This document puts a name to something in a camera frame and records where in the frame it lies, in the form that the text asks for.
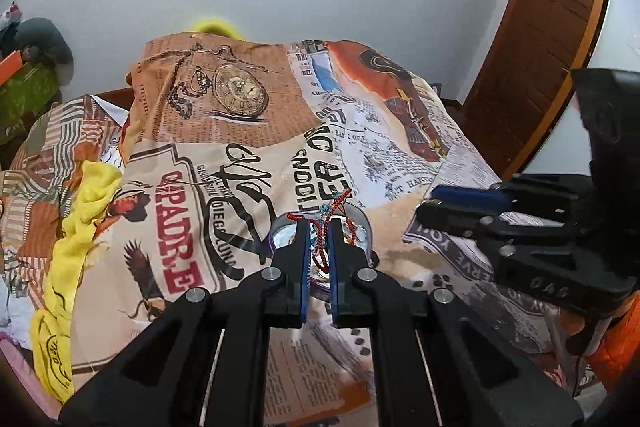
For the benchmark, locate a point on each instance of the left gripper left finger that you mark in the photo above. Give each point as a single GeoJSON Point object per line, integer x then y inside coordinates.
{"type": "Point", "coordinates": [204, 361]}

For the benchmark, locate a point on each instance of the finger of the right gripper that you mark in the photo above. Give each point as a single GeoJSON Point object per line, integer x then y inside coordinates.
{"type": "Point", "coordinates": [500, 197]}
{"type": "Point", "coordinates": [493, 234]}

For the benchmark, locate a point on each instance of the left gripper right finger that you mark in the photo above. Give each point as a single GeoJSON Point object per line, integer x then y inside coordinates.
{"type": "Point", "coordinates": [436, 361]}

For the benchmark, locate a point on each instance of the heart-shaped purple tin box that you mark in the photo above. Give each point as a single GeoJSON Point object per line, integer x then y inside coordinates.
{"type": "Point", "coordinates": [356, 230]}

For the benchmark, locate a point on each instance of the brown wooden door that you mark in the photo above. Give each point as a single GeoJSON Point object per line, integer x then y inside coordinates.
{"type": "Point", "coordinates": [524, 83]}

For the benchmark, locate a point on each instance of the yellow cloth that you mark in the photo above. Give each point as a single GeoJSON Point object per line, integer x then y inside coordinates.
{"type": "Point", "coordinates": [51, 325]}

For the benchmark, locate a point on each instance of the patchwork print bed cover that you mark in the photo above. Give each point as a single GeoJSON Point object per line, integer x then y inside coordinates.
{"type": "Point", "coordinates": [224, 137]}

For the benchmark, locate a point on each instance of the yellow hoop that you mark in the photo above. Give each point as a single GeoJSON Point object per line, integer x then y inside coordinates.
{"type": "Point", "coordinates": [216, 27]}

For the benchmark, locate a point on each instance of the orange box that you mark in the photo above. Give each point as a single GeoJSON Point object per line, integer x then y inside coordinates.
{"type": "Point", "coordinates": [10, 65]}

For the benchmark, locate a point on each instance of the dark grey plush toy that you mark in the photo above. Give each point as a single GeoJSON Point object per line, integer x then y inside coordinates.
{"type": "Point", "coordinates": [38, 39]}

